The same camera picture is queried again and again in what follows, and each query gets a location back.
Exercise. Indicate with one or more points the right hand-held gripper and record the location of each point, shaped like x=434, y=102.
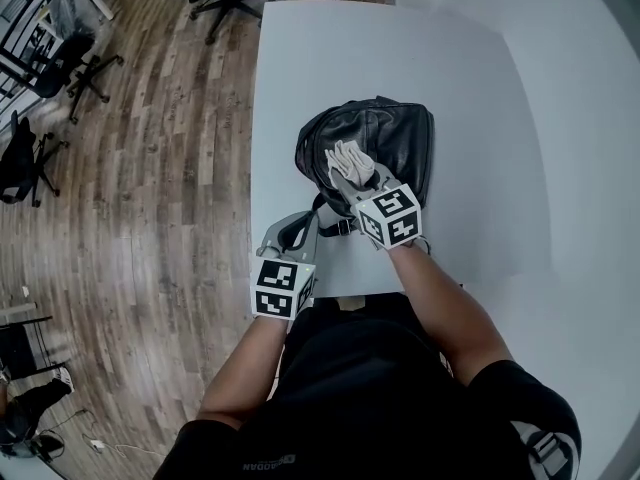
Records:
x=392, y=218

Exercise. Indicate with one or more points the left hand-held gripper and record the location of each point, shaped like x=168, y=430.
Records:
x=277, y=288

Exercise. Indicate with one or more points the black leather backpack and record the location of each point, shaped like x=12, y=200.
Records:
x=400, y=133

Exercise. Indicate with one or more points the white power adapter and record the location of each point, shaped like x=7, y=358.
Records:
x=96, y=444

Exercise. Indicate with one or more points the person's black shirt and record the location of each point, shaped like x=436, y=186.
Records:
x=360, y=393

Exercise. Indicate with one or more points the black folding chair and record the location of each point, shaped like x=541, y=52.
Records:
x=20, y=350

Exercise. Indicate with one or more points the person's right forearm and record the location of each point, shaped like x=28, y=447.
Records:
x=440, y=308

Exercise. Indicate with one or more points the white cloth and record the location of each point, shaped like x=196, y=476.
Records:
x=350, y=160

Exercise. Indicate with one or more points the person's left forearm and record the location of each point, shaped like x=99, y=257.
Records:
x=240, y=368

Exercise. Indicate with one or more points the black metal railing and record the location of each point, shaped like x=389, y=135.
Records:
x=17, y=66

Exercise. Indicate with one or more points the plastic-covered office chair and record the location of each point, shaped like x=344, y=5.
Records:
x=72, y=5

